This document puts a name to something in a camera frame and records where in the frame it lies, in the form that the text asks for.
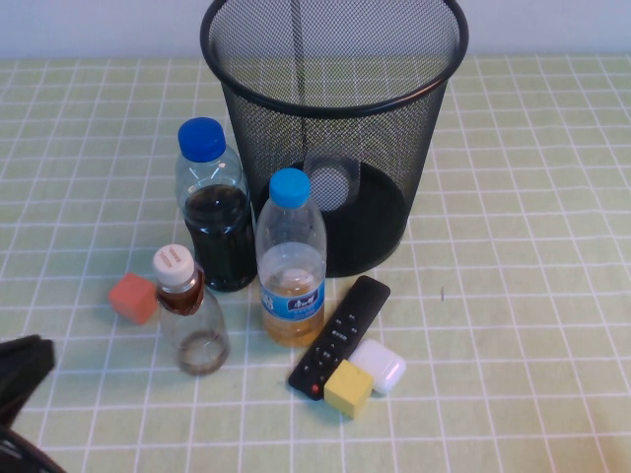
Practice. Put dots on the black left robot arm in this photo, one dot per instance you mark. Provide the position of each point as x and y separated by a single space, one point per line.
20 455

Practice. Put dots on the black remote control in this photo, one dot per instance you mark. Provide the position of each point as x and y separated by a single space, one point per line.
345 325

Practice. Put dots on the clear spray bottle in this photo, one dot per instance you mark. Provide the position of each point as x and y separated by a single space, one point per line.
332 187

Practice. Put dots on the green checked tablecloth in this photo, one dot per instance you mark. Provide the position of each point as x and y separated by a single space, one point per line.
493 246

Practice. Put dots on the yellow cube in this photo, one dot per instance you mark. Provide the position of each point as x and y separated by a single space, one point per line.
347 389

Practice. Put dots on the labelled bottle with yellow liquid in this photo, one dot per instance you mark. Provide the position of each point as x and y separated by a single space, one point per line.
291 305

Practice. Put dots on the black mesh wastebasket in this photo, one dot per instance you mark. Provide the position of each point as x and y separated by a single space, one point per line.
384 133

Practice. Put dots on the blue-capped bottle with dark liquid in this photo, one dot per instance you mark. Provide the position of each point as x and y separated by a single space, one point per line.
217 236

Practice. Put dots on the small white-capped brown-labelled bottle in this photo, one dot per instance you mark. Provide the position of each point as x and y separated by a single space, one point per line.
192 320

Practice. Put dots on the orange cube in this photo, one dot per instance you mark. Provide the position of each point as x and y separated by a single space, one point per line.
133 298

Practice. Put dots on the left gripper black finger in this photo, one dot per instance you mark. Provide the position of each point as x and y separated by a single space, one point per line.
20 382
24 351

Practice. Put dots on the white earbuds case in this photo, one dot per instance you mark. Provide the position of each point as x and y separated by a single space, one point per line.
382 367

